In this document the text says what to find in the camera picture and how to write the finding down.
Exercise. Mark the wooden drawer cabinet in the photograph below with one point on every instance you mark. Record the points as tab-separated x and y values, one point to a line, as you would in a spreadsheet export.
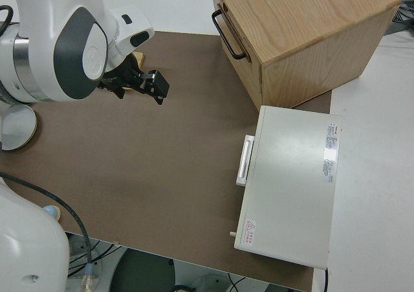
307	23

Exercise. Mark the black round floor plate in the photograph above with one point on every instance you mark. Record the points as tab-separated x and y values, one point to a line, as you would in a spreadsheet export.
142	272

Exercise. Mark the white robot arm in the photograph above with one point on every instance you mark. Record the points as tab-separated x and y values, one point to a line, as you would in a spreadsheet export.
42	13

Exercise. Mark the white toaster oven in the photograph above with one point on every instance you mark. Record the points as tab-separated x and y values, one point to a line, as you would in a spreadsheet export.
291	182

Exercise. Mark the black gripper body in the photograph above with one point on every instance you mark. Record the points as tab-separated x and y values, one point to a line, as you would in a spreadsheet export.
129	78

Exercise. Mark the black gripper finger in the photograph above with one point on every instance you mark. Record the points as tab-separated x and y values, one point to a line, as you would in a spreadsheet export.
160	83
154	94

